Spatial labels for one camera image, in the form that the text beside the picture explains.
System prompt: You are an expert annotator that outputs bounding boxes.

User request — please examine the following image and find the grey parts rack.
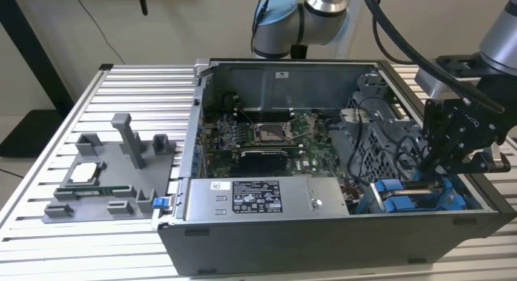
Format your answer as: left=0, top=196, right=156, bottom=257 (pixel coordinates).
left=42, top=113, right=178, bottom=224

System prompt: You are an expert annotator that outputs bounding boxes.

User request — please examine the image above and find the grey power supply unit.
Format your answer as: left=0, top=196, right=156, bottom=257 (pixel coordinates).
left=184, top=176, right=350, bottom=221

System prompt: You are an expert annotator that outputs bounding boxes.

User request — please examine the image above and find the green RAM stick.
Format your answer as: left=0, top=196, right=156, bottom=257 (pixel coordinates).
left=58, top=187, right=132, bottom=195

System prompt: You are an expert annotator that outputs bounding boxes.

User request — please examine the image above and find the red yellow wire bundle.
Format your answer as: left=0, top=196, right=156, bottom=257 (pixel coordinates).
left=341, top=183, right=363, bottom=203

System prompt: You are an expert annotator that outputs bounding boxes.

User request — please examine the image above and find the green motherboard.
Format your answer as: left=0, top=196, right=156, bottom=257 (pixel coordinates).
left=197, top=111, right=344, bottom=179

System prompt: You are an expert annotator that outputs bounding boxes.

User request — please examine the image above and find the grey metal disk bay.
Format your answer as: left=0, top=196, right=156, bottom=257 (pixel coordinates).
left=338, top=71, right=477, bottom=215

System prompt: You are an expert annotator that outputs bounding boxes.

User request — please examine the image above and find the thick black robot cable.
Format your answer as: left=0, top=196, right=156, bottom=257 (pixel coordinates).
left=361, top=0, right=506, bottom=112

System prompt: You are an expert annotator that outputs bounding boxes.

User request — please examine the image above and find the CPU socket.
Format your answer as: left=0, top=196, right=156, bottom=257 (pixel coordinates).
left=252, top=122, right=290, bottom=142

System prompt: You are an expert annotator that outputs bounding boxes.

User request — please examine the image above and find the silver wrist camera block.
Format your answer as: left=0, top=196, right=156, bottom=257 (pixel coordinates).
left=414, top=65, right=481, bottom=98

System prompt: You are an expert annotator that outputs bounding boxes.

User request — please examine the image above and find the black disk wire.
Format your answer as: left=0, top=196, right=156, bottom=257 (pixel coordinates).
left=393, top=134, right=429, bottom=176
left=349, top=95, right=405, bottom=179

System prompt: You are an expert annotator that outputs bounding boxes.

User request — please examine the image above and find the black PC case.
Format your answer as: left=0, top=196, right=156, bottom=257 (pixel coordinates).
left=150, top=57, right=517, bottom=277

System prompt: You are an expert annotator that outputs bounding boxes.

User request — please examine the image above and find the black RAM slot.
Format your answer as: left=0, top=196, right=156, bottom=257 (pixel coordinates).
left=237, top=145, right=302, bottom=150
left=237, top=142, right=302, bottom=147
left=241, top=116, right=292, bottom=123
left=241, top=110, right=292, bottom=117

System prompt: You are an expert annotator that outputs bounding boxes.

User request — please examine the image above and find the hard disk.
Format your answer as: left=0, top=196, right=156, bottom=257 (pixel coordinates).
left=370, top=176, right=471, bottom=214

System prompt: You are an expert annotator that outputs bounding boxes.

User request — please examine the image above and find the black stand with base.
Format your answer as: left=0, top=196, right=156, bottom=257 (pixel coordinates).
left=0, top=0, right=77, bottom=158

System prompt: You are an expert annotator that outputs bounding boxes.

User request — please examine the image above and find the metal socket cover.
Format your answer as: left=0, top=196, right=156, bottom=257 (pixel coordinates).
left=290, top=116, right=322, bottom=139

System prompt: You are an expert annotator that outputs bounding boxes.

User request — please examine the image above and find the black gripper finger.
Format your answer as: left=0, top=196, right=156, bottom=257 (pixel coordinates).
left=438, top=132, right=477, bottom=176
left=418, top=98, right=455, bottom=176

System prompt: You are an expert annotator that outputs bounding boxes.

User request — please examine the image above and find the thin metal locking lever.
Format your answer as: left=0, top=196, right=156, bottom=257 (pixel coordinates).
left=234, top=106, right=256, bottom=125

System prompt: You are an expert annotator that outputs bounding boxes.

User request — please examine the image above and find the silver CPU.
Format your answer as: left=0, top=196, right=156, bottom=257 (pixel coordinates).
left=70, top=164, right=101, bottom=184

